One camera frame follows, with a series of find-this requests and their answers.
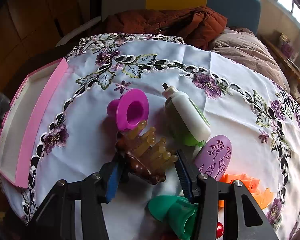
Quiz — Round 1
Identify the red small ball toy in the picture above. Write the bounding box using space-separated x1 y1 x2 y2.
216 222 224 239

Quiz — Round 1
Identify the orange curved plastic piece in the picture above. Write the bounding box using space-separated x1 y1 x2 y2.
252 188 274 210

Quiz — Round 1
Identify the wooden side shelf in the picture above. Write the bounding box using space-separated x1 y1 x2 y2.
259 35 300 104

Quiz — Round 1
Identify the pink white shallow tray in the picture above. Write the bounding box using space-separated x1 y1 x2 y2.
0 58 68 189

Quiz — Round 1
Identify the magenta plastic spool cup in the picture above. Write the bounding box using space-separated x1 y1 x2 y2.
107 89 149 131

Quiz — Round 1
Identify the brown hair claw clip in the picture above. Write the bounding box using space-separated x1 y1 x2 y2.
115 120 178 185

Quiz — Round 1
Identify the rust brown quilted jacket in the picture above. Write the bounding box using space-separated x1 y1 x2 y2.
103 6 228 50

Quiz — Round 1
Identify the green plastic scoop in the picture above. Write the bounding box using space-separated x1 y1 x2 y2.
148 195 198 239

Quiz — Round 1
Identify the purple tin on shelf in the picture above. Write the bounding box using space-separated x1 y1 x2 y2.
278 33 293 59

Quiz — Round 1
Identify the white floral embroidered tablecloth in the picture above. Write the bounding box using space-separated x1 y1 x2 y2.
2 34 300 239

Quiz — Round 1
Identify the orange plastic block toy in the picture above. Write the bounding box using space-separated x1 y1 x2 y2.
219 173 261 204

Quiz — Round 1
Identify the mauve bed duvet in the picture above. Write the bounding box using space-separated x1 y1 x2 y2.
209 27 290 92

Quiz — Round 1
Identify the purple oval patterned case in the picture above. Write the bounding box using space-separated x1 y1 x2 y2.
193 135 232 181

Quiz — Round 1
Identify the white green plug-in device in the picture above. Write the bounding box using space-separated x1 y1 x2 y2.
162 83 211 147

